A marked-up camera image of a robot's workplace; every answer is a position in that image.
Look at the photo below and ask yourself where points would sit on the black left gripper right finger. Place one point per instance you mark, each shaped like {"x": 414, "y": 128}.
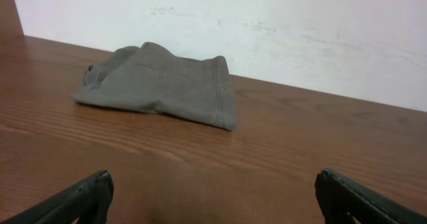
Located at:
{"x": 343, "y": 200}

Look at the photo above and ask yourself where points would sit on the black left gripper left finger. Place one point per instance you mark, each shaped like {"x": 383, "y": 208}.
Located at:
{"x": 85, "y": 202}

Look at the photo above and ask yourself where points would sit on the grey shorts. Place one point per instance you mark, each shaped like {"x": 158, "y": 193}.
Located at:
{"x": 150, "y": 79}

